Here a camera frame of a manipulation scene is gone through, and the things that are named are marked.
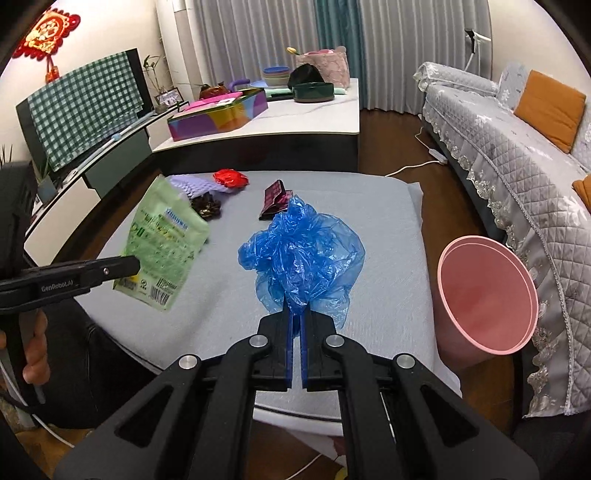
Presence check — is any pink quilted bag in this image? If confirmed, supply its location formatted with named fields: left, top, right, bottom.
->
left=295, top=46, right=350, bottom=88

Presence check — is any television cabinet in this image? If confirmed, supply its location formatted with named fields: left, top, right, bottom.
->
left=23, top=99, right=185, bottom=268

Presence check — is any person's leg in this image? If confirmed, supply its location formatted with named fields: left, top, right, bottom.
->
left=510, top=413, right=591, bottom=480
left=44, top=300, right=160, bottom=428

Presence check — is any mint green tray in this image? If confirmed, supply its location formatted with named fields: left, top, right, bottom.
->
left=265, top=87, right=347, bottom=100

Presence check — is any small potted plant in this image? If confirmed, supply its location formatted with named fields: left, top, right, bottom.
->
left=0, top=143, right=58, bottom=206

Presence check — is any grey table mat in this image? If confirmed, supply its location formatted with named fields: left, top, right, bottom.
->
left=74, top=171, right=462, bottom=423

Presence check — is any black television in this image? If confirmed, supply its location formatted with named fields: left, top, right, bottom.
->
left=16, top=48, right=154, bottom=185

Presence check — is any grey cushion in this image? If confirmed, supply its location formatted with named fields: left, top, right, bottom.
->
left=496, top=61, right=529, bottom=109

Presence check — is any green basin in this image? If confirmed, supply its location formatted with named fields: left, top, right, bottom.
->
left=293, top=82, right=335, bottom=103

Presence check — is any orange cushion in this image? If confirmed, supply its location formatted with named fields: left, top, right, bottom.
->
left=514, top=70, right=587, bottom=153
left=571, top=173, right=591, bottom=210

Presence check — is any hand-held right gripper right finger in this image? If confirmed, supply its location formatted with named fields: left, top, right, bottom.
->
left=302, top=310, right=541, bottom=480

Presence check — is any blue plastic bag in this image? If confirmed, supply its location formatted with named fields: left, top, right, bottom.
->
left=238, top=195, right=366, bottom=330

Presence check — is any potted bamboo plant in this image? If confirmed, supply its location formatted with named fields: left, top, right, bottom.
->
left=143, top=54, right=168, bottom=114

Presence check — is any maroon wrapper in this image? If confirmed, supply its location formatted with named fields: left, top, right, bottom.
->
left=259, top=181, right=296, bottom=221

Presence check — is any person's right leg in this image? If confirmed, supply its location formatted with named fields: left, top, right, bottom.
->
left=510, top=413, right=591, bottom=480

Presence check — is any person's left hand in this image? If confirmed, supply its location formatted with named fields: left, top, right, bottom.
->
left=0, top=308, right=49, bottom=385

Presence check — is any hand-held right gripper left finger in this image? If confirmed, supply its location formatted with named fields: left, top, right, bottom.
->
left=53, top=310, right=299, bottom=480

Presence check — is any white power cable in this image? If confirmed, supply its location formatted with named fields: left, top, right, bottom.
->
left=385, top=124, right=439, bottom=178

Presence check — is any colourful box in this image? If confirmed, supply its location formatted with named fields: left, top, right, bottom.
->
left=167, top=89, right=269, bottom=142

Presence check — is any photo frame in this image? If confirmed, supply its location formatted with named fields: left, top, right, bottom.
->
left=154, top=88, right=183, bottom=114

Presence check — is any brown patterned scrunchie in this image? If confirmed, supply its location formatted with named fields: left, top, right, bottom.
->
left=191, top=191, right=222, bottom=219

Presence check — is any white standing air conditioner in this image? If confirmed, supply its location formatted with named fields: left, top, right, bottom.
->
left=156, top=0, right=199, bottom=93

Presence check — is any teal curtain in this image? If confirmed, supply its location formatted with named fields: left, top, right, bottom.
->
left=314, top=0, right=366, bottom=109

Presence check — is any black bag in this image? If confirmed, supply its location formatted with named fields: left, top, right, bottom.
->
left=287, top=63, right=324, bottom=89

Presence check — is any green checked cloth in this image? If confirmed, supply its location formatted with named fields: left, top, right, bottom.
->
left=28, top=51, right=146, bottom=171

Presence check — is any person's left leg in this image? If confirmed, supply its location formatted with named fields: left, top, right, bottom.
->
left=44, top=300, right=160, bottom=428

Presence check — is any red knot wall decoration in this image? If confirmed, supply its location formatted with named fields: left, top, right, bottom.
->
left=11, top=9, right=81, bottom=84

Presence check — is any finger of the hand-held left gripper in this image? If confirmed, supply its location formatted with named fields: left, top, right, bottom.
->
left=88, top=256, right=141, bottom=291

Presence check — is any grey quilted sofa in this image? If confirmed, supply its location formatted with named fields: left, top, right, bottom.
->
left=412, top=60, right=591, bottom=416

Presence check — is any white coffee table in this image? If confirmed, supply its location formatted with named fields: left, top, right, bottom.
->
left=152, top=78, right=361, bottom=176

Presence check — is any green snack pouch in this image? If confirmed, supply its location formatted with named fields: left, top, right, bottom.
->
left=113, top=174, right=211, bottom=311

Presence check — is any red crumpled wrapper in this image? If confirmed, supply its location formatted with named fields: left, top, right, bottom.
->
left=213, top=168, right=250, bottom=189

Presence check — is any stack of bowls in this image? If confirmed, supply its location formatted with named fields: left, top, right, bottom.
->
left=262, top=66, right=291, bottom=88

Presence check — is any grey curtain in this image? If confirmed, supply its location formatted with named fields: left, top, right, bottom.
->
left=191, top=0, right=490, bottom=112

